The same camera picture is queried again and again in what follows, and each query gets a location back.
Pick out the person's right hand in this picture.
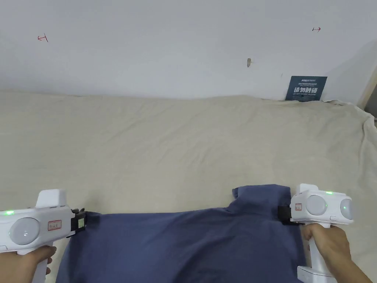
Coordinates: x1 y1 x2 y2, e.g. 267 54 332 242
301 221 354 275

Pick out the bed with beige sheet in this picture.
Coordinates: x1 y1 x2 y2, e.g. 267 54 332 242
0 91 377 283

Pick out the dark blue sign card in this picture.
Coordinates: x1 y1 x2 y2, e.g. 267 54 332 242
285 75 328 102

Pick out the person's left hand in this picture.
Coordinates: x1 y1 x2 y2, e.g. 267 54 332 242
0 244 57 283

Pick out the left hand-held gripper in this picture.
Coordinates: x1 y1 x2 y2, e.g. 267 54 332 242
0 189 88 283

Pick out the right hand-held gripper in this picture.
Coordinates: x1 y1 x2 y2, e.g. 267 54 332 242
278 183 354 283

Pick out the person's right forearm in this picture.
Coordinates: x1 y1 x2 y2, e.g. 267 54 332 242
326 250 372 283

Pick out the dark blue shirt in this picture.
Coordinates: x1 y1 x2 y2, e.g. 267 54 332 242
56 184 307 283

